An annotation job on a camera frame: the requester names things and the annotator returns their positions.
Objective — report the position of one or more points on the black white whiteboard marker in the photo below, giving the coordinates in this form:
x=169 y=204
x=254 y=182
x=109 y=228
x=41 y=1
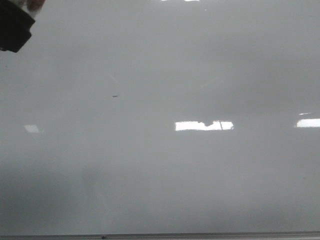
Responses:
x=16 y=19

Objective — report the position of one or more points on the white whiteboard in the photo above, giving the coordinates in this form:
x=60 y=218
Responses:
x=161 y=117

